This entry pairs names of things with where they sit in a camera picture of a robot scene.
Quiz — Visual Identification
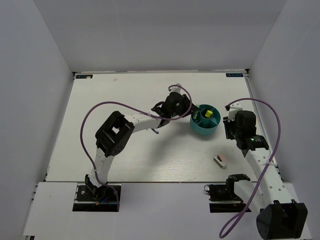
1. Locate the yellow cap black highlighter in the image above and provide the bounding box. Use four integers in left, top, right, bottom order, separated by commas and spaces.
204, 109, 213, 119

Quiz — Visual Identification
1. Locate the green cap black highlighter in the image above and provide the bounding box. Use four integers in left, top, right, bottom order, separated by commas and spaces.
192, 112, 198, 120

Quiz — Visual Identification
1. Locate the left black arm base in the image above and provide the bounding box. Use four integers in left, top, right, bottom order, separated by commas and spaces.
72, 184, 120, 213

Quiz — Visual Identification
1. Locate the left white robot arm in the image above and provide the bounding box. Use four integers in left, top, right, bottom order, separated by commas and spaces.
80, 91, 199, 200

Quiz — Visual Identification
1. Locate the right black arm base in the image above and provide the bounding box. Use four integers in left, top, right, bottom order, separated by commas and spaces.
203, 174, 251, 213

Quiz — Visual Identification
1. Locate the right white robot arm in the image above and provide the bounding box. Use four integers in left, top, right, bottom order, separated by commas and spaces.
223, 107, 308, 240

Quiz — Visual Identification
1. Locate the teal round organizer container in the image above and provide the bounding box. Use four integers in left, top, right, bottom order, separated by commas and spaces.
190, 104, 221, 136

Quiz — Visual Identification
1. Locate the pink white eraser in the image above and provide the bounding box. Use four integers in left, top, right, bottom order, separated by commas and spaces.
213, 154, 227, 169

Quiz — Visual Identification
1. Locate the right corner table label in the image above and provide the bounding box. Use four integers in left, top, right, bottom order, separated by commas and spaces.
225, 72, 244, 78

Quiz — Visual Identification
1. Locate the corner table label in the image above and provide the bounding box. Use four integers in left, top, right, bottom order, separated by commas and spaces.
75, 74, 93, 79
225, 72, 244, 78

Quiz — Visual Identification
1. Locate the left corner table label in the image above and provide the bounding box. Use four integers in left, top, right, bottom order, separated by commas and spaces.
75, 74, 93, 79

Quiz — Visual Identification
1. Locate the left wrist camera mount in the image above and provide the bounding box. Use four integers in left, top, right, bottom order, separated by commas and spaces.
168, 83, 182, 94

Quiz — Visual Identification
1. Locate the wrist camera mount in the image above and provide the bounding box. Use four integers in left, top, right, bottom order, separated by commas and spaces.
168, 83, 182, 94
225, 101, 243, 122

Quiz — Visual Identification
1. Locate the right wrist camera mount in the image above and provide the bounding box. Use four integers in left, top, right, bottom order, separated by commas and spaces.
225, 101, 243, 122

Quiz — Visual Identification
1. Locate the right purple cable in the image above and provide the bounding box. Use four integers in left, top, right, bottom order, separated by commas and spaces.
218, 97, 282, 238

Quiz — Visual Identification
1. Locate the purple cable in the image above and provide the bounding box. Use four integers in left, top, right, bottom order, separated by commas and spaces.
80, 85, 193, 212
218, 97, 282, 238

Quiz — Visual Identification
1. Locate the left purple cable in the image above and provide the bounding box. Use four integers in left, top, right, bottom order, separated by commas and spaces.
80, 85, 193, 212

